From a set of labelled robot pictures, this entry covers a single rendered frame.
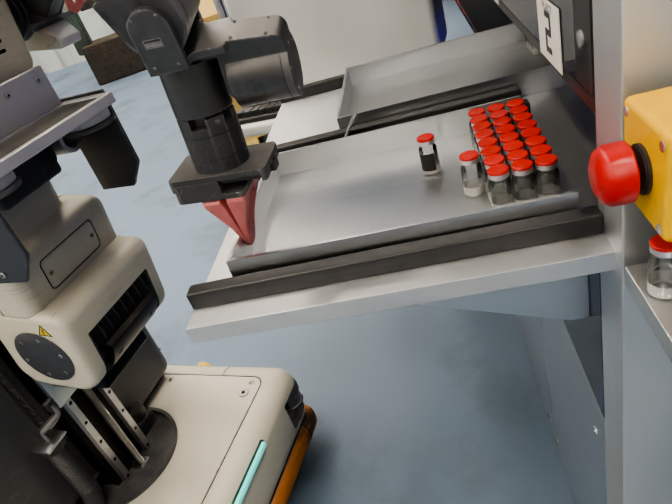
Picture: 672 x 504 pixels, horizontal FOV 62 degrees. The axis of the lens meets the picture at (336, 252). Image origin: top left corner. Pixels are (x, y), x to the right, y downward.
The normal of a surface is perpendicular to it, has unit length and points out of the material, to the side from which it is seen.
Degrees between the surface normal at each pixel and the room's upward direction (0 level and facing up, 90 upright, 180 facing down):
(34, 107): 90
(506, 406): 0
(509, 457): 0
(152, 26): 105
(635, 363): 90
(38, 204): 98
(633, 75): 90
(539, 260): 0
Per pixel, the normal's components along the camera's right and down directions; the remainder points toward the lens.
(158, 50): 0.00, 0.76
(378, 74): -0.07, 0.56
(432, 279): -0.27, -0.80
